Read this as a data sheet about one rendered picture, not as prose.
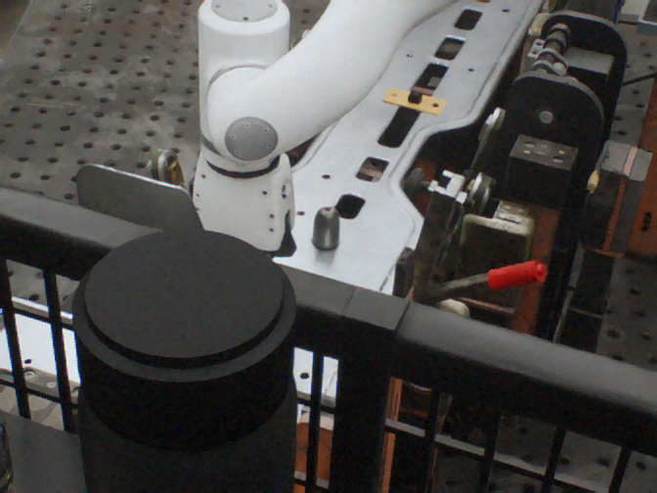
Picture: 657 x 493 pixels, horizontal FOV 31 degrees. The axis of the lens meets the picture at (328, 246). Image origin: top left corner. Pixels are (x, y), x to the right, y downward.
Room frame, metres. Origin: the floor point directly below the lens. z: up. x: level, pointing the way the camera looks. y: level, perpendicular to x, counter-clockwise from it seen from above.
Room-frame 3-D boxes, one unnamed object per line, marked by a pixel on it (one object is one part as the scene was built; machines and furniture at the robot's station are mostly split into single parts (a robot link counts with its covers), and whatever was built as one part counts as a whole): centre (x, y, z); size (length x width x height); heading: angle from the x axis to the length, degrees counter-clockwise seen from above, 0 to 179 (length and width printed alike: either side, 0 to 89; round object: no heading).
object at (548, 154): (1.11, -0.24, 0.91); 0.07 x 0.05 x 0.42; 71
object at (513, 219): (1.06, -0.19, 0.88); 0.11 x 0.09 x 0.37; 71
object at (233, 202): (0.97, 0.09, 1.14); 0.10 x 0.07 x 0.11; 71
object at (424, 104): (1.40, -0.11, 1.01); 0.08 x 0.04 x 0.01; 71
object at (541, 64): (1.24, -0.27, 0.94); 0.18 x 0.13 x 0.49; 161
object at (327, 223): (1.07, 0.00, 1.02); 0.03 x 0.03 x 0.07
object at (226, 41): (0.97, 0.09, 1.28); 0.09 x 0.08 x 0.13; 9
